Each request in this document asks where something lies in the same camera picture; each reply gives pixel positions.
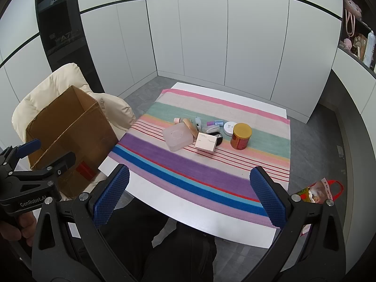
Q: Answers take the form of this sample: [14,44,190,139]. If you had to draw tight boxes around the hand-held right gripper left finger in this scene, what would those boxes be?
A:
[31,164,131,282]

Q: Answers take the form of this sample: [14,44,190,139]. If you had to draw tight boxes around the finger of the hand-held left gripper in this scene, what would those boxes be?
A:
[11,151,76,183]
[0,139,42,174]

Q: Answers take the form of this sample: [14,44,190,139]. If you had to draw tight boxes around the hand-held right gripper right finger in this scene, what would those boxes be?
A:
[249,166,347,282]

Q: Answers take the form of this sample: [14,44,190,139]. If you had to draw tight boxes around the brown cardboard box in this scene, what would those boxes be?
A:
[25,85,118,199]

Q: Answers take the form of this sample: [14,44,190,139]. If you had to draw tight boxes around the red can with gold lid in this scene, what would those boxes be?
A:
[230,122,252,151]

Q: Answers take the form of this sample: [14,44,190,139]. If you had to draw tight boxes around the round white tin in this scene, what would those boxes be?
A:
[223,121,238,137]

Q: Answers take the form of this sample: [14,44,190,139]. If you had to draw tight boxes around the translucent pink square box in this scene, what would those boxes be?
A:
[162,123,194,153]

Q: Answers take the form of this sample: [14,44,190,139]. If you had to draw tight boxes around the beige round case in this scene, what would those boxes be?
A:
[182,118,198,140]

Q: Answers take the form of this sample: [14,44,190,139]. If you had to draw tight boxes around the person's left hand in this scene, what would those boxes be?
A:
[0,211,39,247]

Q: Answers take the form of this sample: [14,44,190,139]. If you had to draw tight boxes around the red printed bag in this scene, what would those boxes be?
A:
[295,178,344,204]

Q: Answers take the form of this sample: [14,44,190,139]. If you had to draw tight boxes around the striped colourful cloth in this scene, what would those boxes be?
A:
[109,88,292,230]

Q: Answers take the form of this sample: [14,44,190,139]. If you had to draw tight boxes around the person's dark trousers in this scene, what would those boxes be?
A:
[79,198,218,282]

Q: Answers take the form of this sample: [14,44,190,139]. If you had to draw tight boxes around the cream padded chair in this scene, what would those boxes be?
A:
[11,63,137,200]

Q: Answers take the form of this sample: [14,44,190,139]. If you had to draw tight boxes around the black round case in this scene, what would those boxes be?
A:
[206,132,224,147]

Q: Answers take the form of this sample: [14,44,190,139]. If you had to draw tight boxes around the small white carton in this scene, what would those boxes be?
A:
[195,132,218,154]

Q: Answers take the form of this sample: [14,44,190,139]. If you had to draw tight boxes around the black glass cabinet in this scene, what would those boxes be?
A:
[35,0,105,94]

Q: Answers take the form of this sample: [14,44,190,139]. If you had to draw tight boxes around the white panelled wardrobe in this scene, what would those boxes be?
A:
[0,0,344,124]

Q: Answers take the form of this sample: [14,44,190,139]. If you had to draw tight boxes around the tall white bottle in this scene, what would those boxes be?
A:
[364,32,376,65]

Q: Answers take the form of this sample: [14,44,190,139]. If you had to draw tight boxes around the large pink plush toy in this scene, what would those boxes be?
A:
[344,0,363,21]

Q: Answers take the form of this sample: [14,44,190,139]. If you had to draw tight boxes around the pink bag straps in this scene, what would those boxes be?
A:
[344,9,356,36]

